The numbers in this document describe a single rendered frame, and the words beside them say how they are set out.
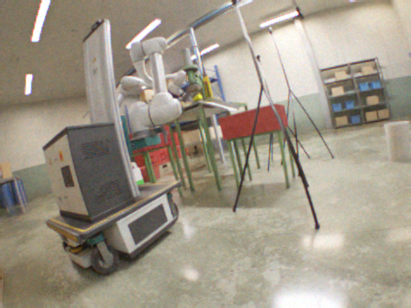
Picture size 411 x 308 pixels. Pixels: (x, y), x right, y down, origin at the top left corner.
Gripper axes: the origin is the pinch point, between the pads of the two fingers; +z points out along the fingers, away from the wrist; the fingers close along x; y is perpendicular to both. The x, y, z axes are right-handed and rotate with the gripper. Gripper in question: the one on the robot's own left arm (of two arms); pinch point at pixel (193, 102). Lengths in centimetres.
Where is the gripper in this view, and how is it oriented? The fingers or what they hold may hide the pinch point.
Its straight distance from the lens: 220.1
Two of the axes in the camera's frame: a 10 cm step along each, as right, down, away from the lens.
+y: -1.9, 1.3, -9.7
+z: 7.9, 6.1, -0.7
